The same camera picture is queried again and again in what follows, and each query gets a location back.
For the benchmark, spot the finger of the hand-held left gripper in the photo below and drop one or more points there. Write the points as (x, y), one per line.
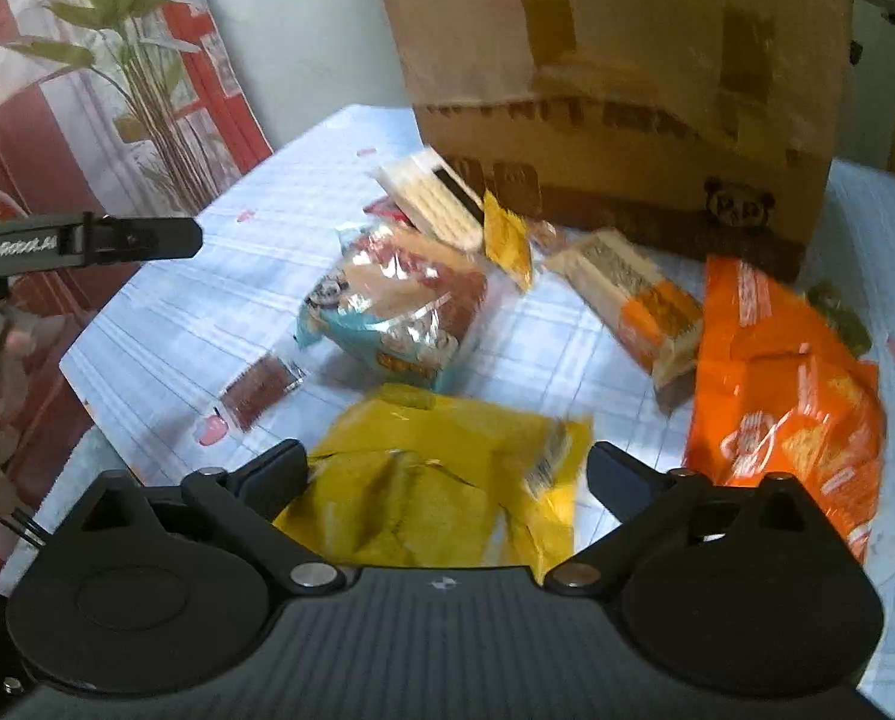
(147, 236)

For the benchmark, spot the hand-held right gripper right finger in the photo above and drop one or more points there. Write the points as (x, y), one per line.
(605, 465)

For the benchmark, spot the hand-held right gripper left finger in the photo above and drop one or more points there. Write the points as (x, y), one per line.
(291, 461)

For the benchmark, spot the large yellow snack bag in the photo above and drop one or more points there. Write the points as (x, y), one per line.
(417, 480)

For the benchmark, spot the large orange snack bag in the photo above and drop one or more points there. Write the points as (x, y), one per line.
(785, 390)

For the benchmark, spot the red snack sachet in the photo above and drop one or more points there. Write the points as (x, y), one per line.
(384, 208)

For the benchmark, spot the small yellow sachet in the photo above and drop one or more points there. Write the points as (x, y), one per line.
(507, 240)

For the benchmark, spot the large cardboard box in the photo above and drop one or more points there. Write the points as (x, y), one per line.
(612, 90)

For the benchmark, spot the person's left hand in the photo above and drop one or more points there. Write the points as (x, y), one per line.
(18, 346)

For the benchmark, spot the small brown snack packet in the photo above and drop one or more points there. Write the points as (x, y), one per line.
(260, 390)

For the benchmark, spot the red plant printed curtain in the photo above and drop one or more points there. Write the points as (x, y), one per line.
(102, 90)

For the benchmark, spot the orange and white biscuit packet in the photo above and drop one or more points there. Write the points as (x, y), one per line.
(635, 307)

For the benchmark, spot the blue bread package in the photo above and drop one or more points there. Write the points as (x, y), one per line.
(402, 300)

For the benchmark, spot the small clear brown packet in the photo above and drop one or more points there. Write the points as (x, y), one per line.
(549, 234)

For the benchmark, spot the green snack packet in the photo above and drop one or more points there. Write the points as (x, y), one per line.
(845, 319)

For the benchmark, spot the white cracker packet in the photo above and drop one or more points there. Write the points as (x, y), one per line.
(436, 199)

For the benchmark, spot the white appliance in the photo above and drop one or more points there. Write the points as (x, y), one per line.
(879, 67)

